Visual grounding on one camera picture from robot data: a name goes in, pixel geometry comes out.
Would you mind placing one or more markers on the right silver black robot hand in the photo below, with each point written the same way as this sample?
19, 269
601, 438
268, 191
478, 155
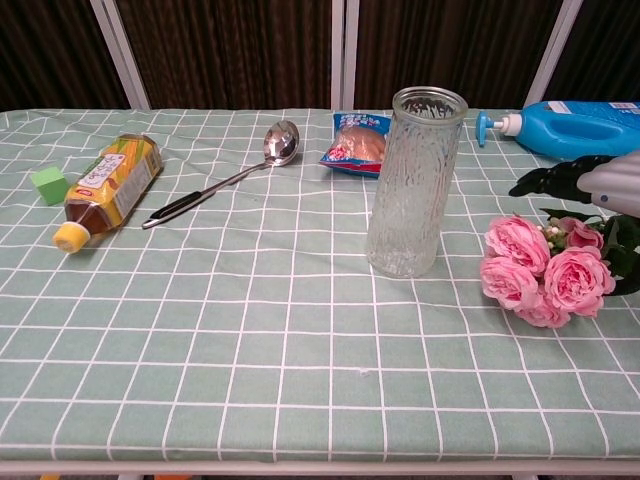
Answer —
607, 182

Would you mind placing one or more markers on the pink artificial flower bouquet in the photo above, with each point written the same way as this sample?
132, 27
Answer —
570, 280

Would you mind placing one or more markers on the clear glass cup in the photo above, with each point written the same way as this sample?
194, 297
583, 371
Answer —
415, 200

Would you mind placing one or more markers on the blue pump detergent bottle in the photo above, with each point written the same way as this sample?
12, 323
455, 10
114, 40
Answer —
575, 130

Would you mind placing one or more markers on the dark curtain partition panel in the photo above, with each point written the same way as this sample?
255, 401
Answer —
450, 45
50, 50
610, 45
225, 50

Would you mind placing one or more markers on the blue snack bread bag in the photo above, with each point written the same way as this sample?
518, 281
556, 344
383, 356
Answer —
350, 145

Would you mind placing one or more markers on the green white checked tablecloth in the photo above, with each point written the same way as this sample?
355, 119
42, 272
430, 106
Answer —
300, 350

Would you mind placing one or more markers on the yellow label tea bottle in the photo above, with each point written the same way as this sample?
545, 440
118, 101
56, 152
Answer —
120, 180

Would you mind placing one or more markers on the green cube block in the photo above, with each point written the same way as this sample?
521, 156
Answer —
50, 186

